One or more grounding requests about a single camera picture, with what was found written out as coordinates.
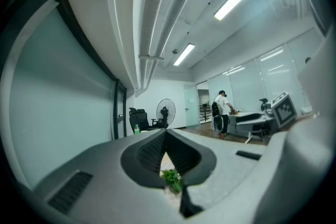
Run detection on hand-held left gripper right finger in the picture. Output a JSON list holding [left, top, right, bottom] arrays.
[[166, 129, 267, 219]]

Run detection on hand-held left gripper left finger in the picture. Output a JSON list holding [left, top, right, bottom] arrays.
[[33, 129, 182, 224]]

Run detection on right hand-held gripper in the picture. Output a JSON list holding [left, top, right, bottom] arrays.
[[264, 91, 299, 130]]

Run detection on white office desk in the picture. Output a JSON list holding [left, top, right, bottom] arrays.
[[227, 110, 276, 144]]

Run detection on green leafy plant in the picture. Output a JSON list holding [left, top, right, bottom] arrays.
[[160, 169, 183, 194]]

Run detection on black office chair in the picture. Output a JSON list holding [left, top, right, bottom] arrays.
[[128, 107, 169, 136]]

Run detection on frosted glass door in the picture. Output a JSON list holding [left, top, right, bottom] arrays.
[[183, 86, 199, 128]]

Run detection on black standing fan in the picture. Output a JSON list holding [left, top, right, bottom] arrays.
[[156, 98, 176, 129]]

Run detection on short ceiling light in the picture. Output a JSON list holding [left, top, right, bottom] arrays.
[[173, 43, 196, 67]]

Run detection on white ceiling pipes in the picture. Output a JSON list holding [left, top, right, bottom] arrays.
[[132, 0, 211, 91]]

